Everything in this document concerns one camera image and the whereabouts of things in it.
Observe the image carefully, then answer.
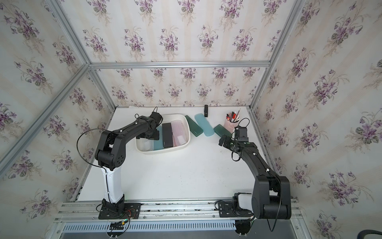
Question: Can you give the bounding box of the teal pencil case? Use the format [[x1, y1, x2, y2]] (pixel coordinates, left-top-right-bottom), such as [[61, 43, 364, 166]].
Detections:
[[153, 125, 164, 151]]

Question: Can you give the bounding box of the dark green pencil case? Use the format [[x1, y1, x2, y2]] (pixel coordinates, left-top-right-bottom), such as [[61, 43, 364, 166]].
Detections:
[[185, 115, 204, 137], [213, 124, 232, 138]]

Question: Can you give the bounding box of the black pencil case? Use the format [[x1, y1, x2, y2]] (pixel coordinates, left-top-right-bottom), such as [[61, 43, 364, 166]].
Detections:
[[162, 123, 174, 148]]

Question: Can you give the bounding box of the white plastic storage box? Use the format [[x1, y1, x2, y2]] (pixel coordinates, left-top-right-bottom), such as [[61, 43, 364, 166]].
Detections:
[[135, 114, 191, 154]]

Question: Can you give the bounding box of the clear frosted pencil case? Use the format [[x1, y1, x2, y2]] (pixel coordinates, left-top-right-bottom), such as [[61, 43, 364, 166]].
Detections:
[[136, 138, 154, 152], [171, 120, 189, 147]]

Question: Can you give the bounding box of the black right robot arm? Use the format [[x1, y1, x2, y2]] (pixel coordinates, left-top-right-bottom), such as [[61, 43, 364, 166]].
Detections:
[[219, 135, 291, 220]]

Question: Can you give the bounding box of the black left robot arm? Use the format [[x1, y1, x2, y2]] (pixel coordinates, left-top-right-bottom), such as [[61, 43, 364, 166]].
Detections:
[[95, 112, 163, 207]]

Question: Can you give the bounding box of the light blue pencil case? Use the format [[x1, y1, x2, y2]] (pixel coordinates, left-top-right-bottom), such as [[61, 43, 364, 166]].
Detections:
[[194, 114, 214, 137]]

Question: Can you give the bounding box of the pink pen cup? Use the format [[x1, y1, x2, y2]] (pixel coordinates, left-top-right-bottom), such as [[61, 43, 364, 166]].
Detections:
[[223, 110, 240, 133]]

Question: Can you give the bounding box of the small black device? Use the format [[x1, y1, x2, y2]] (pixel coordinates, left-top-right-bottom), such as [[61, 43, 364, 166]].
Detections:
[[204, 105, 209, 118]]

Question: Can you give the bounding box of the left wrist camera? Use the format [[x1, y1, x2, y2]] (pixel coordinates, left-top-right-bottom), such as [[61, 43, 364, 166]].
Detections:
[[149, 112, 163, 127]]

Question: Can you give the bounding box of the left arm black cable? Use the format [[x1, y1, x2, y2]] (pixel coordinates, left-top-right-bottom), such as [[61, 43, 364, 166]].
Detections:
[[76, 128, 108, 169]]

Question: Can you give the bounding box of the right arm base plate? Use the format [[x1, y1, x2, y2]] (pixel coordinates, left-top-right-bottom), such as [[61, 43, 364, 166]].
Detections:
[[214, 200, 254, 218]]

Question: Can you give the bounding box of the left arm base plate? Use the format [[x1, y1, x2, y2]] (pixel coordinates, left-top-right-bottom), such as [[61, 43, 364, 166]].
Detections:
[[96, 203, 142, 220]]

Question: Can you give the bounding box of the aluminium rail frame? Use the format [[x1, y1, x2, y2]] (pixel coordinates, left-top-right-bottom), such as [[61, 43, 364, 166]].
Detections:
[[45, 199, 312, 239]]

